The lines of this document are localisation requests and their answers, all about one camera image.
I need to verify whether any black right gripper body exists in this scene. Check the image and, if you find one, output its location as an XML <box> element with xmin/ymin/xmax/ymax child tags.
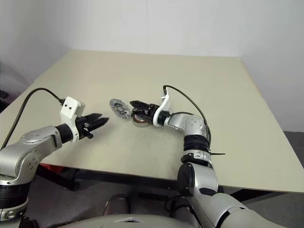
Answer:
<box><xmin>144</xmin><ymin>103</ymin><xmax>160</xmax><ymax>120</ymax></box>

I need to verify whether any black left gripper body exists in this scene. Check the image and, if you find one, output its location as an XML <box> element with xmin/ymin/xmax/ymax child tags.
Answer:
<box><xmin>75</xmin><ymin>115</ymin><xmax>94</xmax><ymax>141</ymax></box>

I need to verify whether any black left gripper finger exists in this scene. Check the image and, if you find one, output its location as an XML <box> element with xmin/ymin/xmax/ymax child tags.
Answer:
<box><xmin>91</xmin><ymin>117</ymin><xmax>110</xmax><ymax>132</ymax></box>
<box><xmin>85</xmin><ymin>113</ymin><xmax>104</xmax><ymax>122</ymax></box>

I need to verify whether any motor stator with copper windings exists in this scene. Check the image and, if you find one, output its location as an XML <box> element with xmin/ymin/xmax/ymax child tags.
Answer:
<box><xmin>131</xmin><ymin>110</ymin><xmax>153</xmax><ymax>129</ymax></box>

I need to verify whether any grey toothed gear disc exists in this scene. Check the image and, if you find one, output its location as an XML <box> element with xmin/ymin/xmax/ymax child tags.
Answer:
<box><xmin>109</xmin><ymin>97</ymin><xmax>132</xmax><ymax>119</ymax></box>

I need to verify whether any red object under table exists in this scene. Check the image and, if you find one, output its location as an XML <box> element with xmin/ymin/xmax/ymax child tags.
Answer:
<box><xmin>44</xmin><ymin>163</ymin><xmax>64</xmax><ymax>171</ymax></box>

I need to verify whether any dark rounded shape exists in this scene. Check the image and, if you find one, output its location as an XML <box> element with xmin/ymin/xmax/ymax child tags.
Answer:
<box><xmin>104</xmin><ymin>193</ymin><xmax>131</xmax><ymax>216</ymax></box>

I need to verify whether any silver robot torso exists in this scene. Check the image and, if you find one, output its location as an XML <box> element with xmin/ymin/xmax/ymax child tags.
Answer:
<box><xmin>57</xmin><ymin>209</ymin><xmax>190</xmax><ymax>228</ymax></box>

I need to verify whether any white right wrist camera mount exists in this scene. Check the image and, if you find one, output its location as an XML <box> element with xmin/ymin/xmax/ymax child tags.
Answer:
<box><xmin>152</xmin><ymin>91</ymin><xmax>171</xmax><ymax>128</ymax></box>

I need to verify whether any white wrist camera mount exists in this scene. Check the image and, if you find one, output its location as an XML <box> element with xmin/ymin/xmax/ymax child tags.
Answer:
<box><xmin>152</xmin><ymin>91</ymin><xmax>171</xmax><ymax>128</ymax></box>
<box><xmin>59</xmin><ymin>96</ymin><xmax>86</xmax><ymax>143</ymax></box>

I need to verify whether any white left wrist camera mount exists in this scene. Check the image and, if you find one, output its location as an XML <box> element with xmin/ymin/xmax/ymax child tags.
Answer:
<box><xmin>59</xmin><ymin>96</ymin><xmax>86</xmax><ymax>143</ymax></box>

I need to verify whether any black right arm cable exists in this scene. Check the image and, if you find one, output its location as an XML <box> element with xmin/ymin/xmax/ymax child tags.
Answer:
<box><xmin>162</xmin><ymin>85</ymin><xmax>212</xmax><ymax>152</ymax></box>

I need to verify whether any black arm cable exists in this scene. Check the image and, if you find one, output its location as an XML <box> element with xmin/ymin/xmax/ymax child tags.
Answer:
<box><xmin>162</xmin><ymin>85</ymin><xmax>212</xmax><ymax>152</ymax></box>
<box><xmin>0</xmin><ymin>87</ymin><xmax>65</xmax><ymax>151</ymax></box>

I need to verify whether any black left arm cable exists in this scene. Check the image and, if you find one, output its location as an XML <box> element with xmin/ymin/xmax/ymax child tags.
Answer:
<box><xmin>0</xmin><ymin>87</ymin><xmax>65</xmax><ymax>151</ymax></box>

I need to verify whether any black table frame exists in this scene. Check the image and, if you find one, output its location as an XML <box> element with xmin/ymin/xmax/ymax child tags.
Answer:
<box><xmin>35</xmin><ymin>163</ymin><xmax>285</xmax><ymax>202</ymax></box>

